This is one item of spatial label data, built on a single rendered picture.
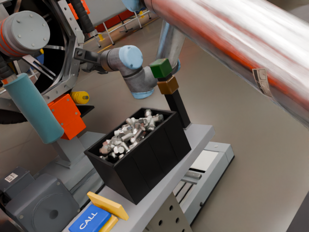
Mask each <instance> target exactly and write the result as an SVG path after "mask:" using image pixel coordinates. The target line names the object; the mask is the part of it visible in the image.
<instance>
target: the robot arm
mask: <svg viewBox="0 0 309 232"><path fill-rule="evenodd" d="M122 2H123V4H124V5H125V7H126V8H127V9H128V10H130V11H131V12H135V11H139V10H140V9H141V8H143V7H145V8H146V9H148V10H149V11H151V12H152V13H153V14H156V15H158V16H159V17H161V18H162V19H163V22H162V28H161V33H160V40H159V45H158V51H157V55H156V58H155V61H156V60H158V59H162V58H168V59H169V62H170V64H171V67H172V72H171V73H172V75H173V74H175V73H177V72H178V71H179V70H180V67H181V65H180V61H179V58H178V57H179V54H180V52H181V49H182V46H183V43H184V40H185V37H187V38H189V39H190V40H191V41H193V42H194V43H195V44H196V45H198V46H199V47H200V48H202V49H203V50H204V51H206V52H207V53H208V54H210V55H211V56H212V57H214V58H215V59H216V60H217V61H219V62H220V63H222V64H223V65H224V66H225V67H227V68H228V69H229V70H231V71H232V72H234V73H235V74H236V75H238V76H239V77H240V78H241V79H243V80H244V81H245V82H247V83H248V84H249V85H251V86H252V87H253V88H255V89H256V90H257V91H259V92H260V93H261V94H262V95H264V96H265V97H267V98H268V99H269V100H271V101H272V102H273V103H275V104H276V105H277V106H279V107H280V108H281V109H283V110H284V111H285V112H286V113H288V114H289V115H290V116H292V117H293V118H294V119H296V120H297V121H298V122H300V123H301V124H303V125H304V126H305V127H306V128H307V129H309V23H308V22H306V21H304V20H302V19H300V18H298V17H296V16H294V15H292V14H291V13H289V12H287V11H285V10H283V9H281V8H279V7H277V6H275V5H274V4H272V3H270V2H268V1H266V0H122ZM74 59H76V60H80V65H79V67H80V68H81V69H82V70H83V71H84V72H87V73H90V72H91V71H94V70H96V71H99V72H98V73H99V74H108V72H114V71H120V73H121V75H122V77H123V78H124V80H125V82H126V84H127V86H128V88H129V90H130V92H131V93H132V95H133V97H134V98H136V99H143V98H146V97H148V96H150V95H151V94H152V93H153V92H154V89H153V88H154V87H155V86H157V82H158V79H157V78H154V76H153V73H152V71H151V69H150V65H151V64H152V63H153V62H152V63H151V64H149V65H147V66H146V67H144V68H143V67H142V63H143V55H142V53H141V51H140V50H139V49H138V48H137V47H136V46H132V45H130V46H123V47H119V48H114V49H110V50H106V51H104V52H103V53H102V54H100V53H97V52H92V51H88V50H85V49H81V48H77V47H76V48H75V52H74ZM155 61H154V62H155ZM86 62H87V64H86ZM83 63H84V64H83Z"/></svg>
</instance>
